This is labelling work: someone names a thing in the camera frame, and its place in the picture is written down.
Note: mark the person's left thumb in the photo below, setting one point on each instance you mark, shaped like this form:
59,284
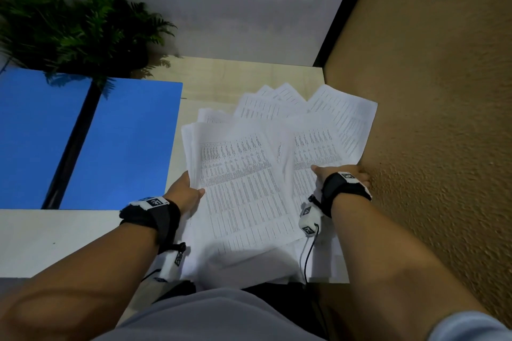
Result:
196,194

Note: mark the grey shirt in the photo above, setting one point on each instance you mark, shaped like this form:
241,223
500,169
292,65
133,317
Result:
208,318

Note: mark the green fern plant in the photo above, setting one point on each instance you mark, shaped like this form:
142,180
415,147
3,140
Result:
76,33

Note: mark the person's left forearm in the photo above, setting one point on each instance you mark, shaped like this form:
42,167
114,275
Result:
80,280

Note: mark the pile of printed paper sheets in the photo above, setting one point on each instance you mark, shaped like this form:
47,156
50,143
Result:
244,189

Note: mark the person's right hand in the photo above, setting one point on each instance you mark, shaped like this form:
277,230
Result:
348,170

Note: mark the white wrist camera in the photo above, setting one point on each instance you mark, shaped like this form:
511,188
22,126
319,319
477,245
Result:
171,263
310,219

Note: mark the person's left hand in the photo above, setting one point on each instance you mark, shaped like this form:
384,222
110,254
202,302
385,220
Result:
180,194

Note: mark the person's right thumb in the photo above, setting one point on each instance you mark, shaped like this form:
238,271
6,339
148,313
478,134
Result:
318,173

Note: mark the blue board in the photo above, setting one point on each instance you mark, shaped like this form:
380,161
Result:
120,145

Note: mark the person's right forearm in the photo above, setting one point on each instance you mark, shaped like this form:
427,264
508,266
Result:
380,257

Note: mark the black frame bar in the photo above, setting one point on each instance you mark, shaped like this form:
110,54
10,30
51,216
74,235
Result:
346,9
74,145

